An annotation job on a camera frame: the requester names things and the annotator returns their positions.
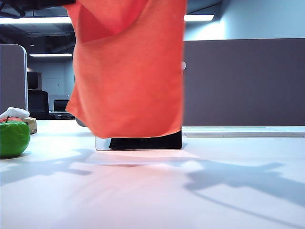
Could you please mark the white background desk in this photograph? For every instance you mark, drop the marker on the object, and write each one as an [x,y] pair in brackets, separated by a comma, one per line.
[59,113]

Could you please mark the white tissue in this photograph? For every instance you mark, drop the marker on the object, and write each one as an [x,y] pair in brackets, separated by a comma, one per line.
[15,111]

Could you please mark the green apple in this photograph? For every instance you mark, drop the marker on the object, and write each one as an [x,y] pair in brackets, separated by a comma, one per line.
[13,139]

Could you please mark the dark laptop screen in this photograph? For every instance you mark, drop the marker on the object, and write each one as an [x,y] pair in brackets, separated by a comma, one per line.
[62,105]

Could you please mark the brown tissue box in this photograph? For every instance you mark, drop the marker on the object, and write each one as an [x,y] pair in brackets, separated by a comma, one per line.
[32,125]

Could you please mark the orange microfibre cloth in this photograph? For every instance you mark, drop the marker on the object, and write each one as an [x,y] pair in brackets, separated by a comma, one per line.
[128,78]

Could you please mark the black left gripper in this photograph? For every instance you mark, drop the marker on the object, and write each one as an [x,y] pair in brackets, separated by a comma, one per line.
[28,3]

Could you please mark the narrow grey desk partition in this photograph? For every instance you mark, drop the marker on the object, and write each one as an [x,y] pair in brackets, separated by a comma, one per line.
[13,78]

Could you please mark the frameless rectangular standing mirror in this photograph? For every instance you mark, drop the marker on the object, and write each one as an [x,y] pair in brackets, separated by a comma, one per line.
[147,143]

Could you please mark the short ceiling light strip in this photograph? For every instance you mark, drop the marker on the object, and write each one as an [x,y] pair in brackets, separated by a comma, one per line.
[51,55]

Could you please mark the black office chair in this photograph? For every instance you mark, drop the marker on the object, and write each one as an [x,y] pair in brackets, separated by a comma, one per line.
[38,105]

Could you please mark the black background monitor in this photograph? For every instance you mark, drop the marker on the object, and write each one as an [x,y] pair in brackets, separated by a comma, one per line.
[33,80]

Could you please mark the long ceiling light strip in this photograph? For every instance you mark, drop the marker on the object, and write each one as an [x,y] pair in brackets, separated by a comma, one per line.
[35,19]

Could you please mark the wide grey desk partition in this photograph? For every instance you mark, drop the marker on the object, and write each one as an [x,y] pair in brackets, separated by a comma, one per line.
[250,90]

